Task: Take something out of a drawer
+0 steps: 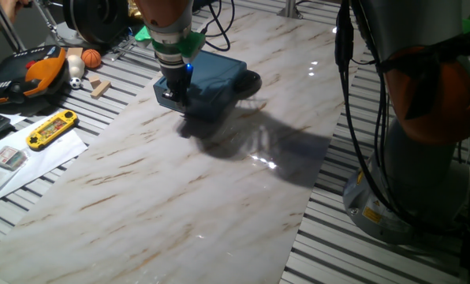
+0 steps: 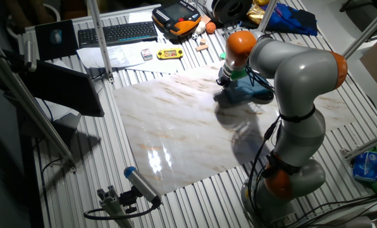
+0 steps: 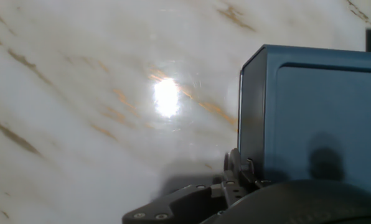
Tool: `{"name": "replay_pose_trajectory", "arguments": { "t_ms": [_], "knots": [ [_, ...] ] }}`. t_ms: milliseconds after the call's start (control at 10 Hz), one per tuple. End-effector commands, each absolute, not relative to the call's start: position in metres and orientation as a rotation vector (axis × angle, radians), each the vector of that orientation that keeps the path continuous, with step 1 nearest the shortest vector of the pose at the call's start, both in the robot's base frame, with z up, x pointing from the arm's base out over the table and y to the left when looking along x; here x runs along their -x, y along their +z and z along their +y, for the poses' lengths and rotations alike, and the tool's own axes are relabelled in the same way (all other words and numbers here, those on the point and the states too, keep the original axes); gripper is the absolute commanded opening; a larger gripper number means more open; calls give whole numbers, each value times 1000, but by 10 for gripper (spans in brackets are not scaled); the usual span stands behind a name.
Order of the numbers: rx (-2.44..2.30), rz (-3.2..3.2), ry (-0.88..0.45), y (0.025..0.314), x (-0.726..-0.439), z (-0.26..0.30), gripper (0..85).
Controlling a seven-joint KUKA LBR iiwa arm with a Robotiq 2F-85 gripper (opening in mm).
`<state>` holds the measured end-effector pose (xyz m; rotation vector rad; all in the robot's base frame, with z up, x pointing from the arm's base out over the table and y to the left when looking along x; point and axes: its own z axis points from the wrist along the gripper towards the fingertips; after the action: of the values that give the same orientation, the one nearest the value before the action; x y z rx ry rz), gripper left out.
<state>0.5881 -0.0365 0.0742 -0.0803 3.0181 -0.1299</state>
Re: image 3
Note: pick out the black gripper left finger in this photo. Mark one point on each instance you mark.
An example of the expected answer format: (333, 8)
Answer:
(185, 205)

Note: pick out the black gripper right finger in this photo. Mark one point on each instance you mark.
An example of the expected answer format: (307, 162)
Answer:
(251, 177)

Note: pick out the blue drawer box casing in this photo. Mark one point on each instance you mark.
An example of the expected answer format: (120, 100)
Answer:
(322, 109)

